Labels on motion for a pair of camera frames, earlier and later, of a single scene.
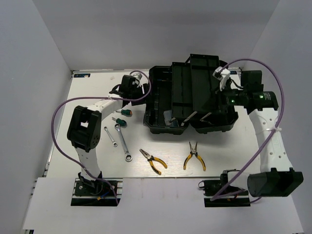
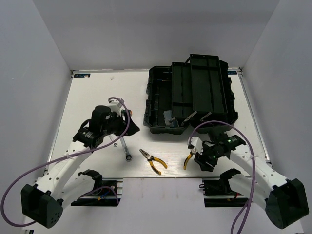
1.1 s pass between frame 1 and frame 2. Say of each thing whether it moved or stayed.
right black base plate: stayed
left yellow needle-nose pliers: stayed
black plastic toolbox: stayed
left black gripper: moved
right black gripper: moved
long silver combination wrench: stayed
